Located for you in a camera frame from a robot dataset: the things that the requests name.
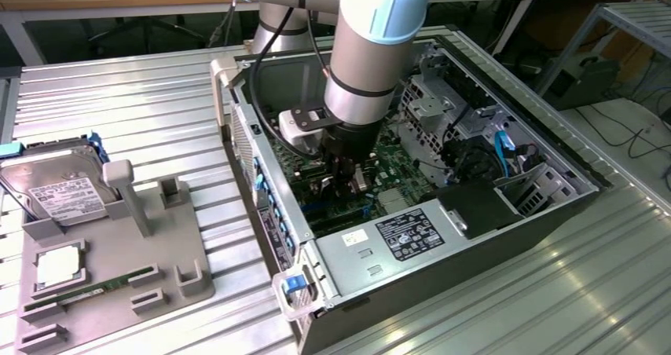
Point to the green RAM stick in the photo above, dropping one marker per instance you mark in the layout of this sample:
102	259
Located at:
94	290

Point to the graphics card with metal bracket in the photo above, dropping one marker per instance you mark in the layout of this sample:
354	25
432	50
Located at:
365	178

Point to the grey parts rack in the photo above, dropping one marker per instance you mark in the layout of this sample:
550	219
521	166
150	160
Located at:
115	253

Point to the hard disk with blue carrier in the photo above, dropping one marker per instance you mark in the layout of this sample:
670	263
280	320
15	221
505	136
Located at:
58	186

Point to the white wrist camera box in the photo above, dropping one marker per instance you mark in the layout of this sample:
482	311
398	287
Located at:
300	135

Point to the metal slat side table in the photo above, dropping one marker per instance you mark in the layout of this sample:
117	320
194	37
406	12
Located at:
640	17

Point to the silver CPU chip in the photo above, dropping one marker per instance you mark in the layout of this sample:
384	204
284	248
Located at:
59	266

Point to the black office chair base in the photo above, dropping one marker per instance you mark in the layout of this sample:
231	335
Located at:
147	29

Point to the black expansion slot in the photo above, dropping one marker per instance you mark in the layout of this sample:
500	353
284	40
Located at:
346	224
336	217

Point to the silver perforated disk bay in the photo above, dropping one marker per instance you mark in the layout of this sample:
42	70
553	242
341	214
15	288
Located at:
536	198

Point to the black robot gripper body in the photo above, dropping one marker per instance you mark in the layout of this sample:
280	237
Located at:
350	139

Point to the open black PC case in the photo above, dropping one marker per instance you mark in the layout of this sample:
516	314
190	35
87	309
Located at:
420	292

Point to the green motherboard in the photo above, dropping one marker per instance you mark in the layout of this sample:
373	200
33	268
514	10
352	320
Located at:
404	170

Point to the silver chipset heatsink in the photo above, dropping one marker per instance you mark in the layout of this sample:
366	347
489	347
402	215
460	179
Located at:
396	198

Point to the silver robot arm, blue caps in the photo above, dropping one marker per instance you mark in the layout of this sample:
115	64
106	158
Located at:
368	48

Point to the silver power supply unit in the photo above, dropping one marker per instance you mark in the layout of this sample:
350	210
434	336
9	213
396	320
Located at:
357	253

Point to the silver perforated drive cage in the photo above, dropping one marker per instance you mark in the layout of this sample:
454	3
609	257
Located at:
430	111

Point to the black box device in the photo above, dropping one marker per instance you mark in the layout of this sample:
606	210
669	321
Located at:
588	84

